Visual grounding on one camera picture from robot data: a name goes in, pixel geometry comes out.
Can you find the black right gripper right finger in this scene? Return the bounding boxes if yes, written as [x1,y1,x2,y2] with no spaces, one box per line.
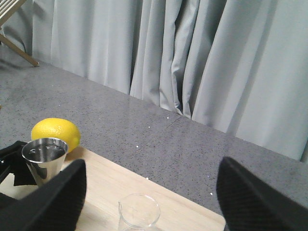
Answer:
[216,156,308,231]

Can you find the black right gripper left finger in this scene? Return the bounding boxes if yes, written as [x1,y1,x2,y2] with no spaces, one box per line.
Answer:
[0,159,86,231]

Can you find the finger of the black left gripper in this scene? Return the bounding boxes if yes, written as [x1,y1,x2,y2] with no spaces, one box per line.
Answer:
[0,141,36,186]

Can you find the steel double jigger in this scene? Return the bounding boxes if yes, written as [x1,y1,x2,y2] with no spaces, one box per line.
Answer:
[21,138,68,186]

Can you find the clear glass beaker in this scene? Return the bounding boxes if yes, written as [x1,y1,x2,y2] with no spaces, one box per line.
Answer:
[118,193,161,231]

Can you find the light wooden cutting board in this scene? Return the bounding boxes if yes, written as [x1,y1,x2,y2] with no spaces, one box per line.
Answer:
[0,146,226,231]

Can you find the yellow lemon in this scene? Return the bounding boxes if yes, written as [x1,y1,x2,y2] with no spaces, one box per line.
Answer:
[31,118,81,153]

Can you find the grey curtain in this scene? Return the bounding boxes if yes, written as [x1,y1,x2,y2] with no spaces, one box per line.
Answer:
[0,0,308,163]

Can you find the wooden folding rack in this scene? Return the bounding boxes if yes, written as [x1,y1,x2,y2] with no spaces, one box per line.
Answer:
[0,0,39,67]

